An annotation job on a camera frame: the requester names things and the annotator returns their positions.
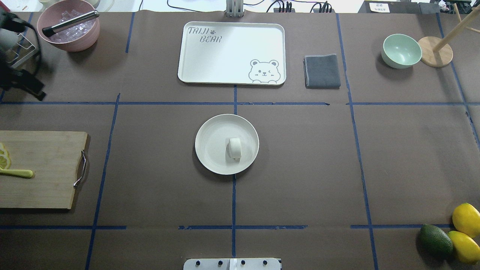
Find mint green bowl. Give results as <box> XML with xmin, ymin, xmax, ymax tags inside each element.
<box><xmin>381</xmin><ymin>34</ymin><xmax>422</xmax><ymax>69</ymax></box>

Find whole yellow lemon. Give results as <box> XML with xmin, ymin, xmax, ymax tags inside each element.
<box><xmin>447</xmin><ymin>231</ymin><xmax>480</xmax><ymax>265</ymax></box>
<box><xmin>451</xmin><ymin>203</ymin><xmax>480</xmax><ymax>238</ymax></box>

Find yellow plastic knife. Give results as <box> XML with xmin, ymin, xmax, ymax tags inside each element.
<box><xmin>0</xmin><ymin>168</ymin><xmax>34</xmax><ymax>179</ymax></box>

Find pink bowl with ice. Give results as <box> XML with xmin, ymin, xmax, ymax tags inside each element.
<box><xmin>36</xmin><ymin>0</ymin><xmax>101</xmax><ymax>52</ymax></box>

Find wooden mug tree stand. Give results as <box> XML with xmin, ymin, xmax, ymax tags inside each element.
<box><xmin>418</xmin><ymin>7</ymin><xmax>480</xmax><ymax>68</ymax></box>

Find steel black-tipped tongs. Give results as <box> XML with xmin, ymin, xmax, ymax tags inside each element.
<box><xmin>42</xmin><ymin>10</ymin><xmax>100</xmax><ymax>38</ymax></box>

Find green avocado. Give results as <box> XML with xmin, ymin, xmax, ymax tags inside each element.
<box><xmin>418</xmin><ymin>224</ymin><xmax>454</xmax><ymax>260</ymax></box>

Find lemon slice near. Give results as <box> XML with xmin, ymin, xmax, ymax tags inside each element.
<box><xmin>0</xmin><ymin>154</ymin><xmax>11</xmax><ymax>169</ymax></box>

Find whole yellow lemon upper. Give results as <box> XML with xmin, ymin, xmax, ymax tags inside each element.
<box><xmin>451</xmin><ymin>203</ymin><xmax>480</xmax><ymax>238</ymax></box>

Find bamboo cutting board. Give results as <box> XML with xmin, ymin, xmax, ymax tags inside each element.
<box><xmin>0</xmin><ymin>130</ymin><xmax>88</xmax><ymax>210</ymax></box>

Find white steamed bun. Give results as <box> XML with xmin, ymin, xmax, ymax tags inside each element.
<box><xmin>226</xmin><ymin>137</ymin><xmax>242</xmax><ymax>162</ymax></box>

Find whole yellow lemon lower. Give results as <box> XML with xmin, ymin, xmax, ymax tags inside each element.
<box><xmin>447</xmin><ymin>231</ymin><xmax>480</xmax><ymax>265</ymax></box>

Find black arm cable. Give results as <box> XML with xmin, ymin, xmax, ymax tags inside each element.
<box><xmin>21</xmin><ymin>21</ymin><xmax>42</xmax><ymax>75</ymax></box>

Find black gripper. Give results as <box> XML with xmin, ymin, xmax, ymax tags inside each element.
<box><xmin>0</xmin><ymin>10</ymin><xmax>26</xmax><ymax>33</ymax></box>

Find white wire cup rack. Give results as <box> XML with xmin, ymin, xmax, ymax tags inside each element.
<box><xmin>4</xmin><ymin>31</ymin><xmax>41</xmax><ymax>68</ymax></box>

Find metal camera post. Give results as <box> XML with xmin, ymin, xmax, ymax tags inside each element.
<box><xmin>225</xmin><ymin>0</ymin><xmax>245</xmax><ymax>18</ymax></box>

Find folded grey cloth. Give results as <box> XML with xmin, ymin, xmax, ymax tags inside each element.
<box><xmin>303</xmin><ymin>54</ymin><xmax>341</xmax><ymax>89</ymax></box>

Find white bear serving tray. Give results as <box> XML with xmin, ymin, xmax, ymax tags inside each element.
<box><xmin>178</xmin><ymin>21</ymin><xmax>287</xmax><ymax>86</ymax></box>

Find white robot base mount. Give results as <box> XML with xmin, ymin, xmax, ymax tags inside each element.
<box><xmin>183</xmin><ymin>258</ymin><xmax>282</xmax><ymax>270</ymax></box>

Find black power strip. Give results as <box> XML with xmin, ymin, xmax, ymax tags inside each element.
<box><xmin>266</xmin><ymin>0</ymin><xmax>334</xmax><ymax>13</ymax></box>

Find white round plate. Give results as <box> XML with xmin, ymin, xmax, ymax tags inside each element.
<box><xmin>194</xmin><ymin>114</ymin><xmax>260</xmax><ymax>176</ymax></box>

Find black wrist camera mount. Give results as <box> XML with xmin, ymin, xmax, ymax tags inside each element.
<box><xmin>0</xmin><ymin>68</ymin><xmax>46</xmax><ymax>101</ymax></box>

